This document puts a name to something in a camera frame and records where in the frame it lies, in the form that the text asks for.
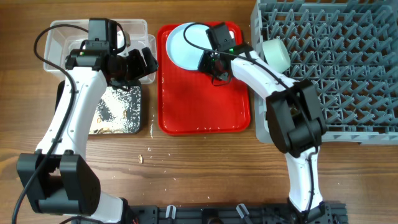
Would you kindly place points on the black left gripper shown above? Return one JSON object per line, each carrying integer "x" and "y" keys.
{"x": 140, "y": 68}

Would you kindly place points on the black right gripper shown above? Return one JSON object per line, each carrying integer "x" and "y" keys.
{"x": 203, "y": 67}

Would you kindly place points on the light blue plate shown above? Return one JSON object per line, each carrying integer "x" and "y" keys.
{"x": 181, "y": 52}

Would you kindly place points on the rice and food scraps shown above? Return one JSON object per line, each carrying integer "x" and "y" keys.
{"x": 118, "y": 109}

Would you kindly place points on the green bowl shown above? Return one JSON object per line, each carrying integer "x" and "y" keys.
{"x": 276, "y": 55}

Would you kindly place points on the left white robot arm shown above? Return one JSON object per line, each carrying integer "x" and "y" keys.
{"x": 56, "y": 178}

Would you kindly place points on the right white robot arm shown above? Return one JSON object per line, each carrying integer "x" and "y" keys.
{"x": 293, "y": 112}

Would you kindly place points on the black food waste tray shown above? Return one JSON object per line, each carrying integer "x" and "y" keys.
{"x": 136, "y": 109}

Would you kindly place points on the clear plastic waste bin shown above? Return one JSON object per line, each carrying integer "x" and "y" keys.
{"x": 61, "y": 41}

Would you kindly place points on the grey dishwasher rack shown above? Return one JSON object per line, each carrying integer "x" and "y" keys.
{"x": 348, "y": 50}

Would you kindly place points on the red plastic tray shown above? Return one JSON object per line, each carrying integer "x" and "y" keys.
{"x": 188, "y": 103}

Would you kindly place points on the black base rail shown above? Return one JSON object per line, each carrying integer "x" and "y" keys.
{"x": 327, "y": 213}

